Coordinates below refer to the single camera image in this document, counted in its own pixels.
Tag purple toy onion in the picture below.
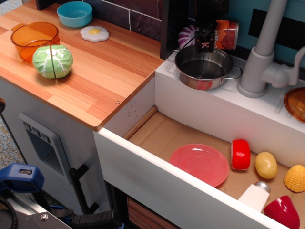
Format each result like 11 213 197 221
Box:
178 25 198 49

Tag stainless steel pot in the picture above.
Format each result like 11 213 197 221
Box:
166 46 243 91

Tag yellow toy corn piece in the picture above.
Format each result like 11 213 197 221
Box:
284 165 305 193

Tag green toy cabbage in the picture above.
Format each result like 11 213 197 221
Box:
32 45 74 79

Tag red toy cheese wheel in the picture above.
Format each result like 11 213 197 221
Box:
231 139 251 170

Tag black oven door handle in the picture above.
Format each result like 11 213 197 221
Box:
69 164 99 215

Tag grey oven control panel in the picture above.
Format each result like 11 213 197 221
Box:
19 113 71 184

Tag grey toy faucet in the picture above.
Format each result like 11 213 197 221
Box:
237 0 305 98

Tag toy fried egg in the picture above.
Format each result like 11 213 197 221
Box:
80 26 110 42

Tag yellow toy potato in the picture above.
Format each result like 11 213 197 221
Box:
255 152 278 179

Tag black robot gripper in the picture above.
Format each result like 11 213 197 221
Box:
195 22 217 53

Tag orange transparent lid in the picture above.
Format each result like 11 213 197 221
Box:
284 87 305 123

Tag red toy pepper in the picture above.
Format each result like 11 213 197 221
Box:
263 195 300 229

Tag orange transparent pot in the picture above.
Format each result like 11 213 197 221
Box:
10 22 60 63

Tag blue clamp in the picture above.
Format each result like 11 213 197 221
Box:
0 163 44 195

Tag white salt shaker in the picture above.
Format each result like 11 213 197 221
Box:
238 181 271 212

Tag teal plastic bowl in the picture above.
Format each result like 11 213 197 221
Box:
57 1 93 28

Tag black cable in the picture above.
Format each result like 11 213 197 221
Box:
0 197 19 229

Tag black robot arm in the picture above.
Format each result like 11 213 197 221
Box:
193 0 229 53

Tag orange beans can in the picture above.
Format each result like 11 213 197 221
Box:
214 20 239 50

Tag pink plastic plate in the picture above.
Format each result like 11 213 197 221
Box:
169 144 229 187

